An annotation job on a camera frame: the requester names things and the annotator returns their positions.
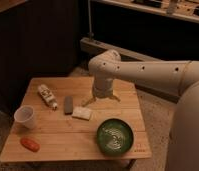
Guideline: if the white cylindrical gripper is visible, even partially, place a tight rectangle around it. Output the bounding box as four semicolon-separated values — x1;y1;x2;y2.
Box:
81;86;121;107

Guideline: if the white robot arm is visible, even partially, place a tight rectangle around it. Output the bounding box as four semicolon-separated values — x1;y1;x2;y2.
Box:
88;50;199;171

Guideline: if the green ceramic bowl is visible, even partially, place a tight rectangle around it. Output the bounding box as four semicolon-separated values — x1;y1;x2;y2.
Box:
96;118;134;157

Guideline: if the cream sponge block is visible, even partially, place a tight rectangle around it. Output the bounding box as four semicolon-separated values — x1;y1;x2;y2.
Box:
72;107;92;120

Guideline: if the grey rectangular block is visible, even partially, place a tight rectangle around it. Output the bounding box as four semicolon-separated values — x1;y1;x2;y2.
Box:
64;96;73;115

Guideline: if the wooden folding table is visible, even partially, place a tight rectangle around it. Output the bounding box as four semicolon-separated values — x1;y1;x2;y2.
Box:
0;77;151;162

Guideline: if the grey metal beam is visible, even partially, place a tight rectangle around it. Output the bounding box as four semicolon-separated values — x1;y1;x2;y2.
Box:
80;37;179;103

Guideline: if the white labelled bottle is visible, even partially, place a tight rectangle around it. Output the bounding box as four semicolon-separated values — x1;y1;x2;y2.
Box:
38;84;58;110

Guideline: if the vertical metal pole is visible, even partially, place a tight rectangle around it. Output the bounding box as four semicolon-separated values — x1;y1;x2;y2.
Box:
87;0;94;41

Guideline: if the white plastic cup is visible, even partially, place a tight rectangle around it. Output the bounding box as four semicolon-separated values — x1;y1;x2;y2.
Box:
14;105;36;129

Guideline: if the wooden shelf with items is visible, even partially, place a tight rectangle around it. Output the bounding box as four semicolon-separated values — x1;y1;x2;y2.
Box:
94;0;199;24

